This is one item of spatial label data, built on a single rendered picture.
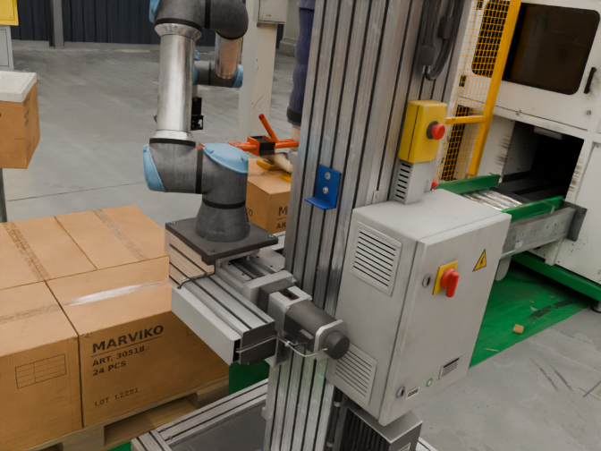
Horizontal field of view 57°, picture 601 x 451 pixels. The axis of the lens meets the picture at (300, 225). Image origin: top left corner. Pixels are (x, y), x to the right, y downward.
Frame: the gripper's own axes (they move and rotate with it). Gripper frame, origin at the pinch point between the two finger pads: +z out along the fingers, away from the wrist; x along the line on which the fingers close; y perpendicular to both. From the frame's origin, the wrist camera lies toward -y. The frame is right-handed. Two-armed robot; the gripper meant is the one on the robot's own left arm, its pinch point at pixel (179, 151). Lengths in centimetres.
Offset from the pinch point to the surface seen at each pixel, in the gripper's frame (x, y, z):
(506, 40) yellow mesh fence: 46, 252, -42
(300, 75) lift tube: -2, 50, -27
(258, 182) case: -6.6, 30.6, 13.0
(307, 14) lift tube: -1, 50, -50
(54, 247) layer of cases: 48, -33, 53
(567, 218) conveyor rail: -29, 251, 55
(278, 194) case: -18.1, 32.6, 14.0
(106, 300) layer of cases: -1, -28, 53
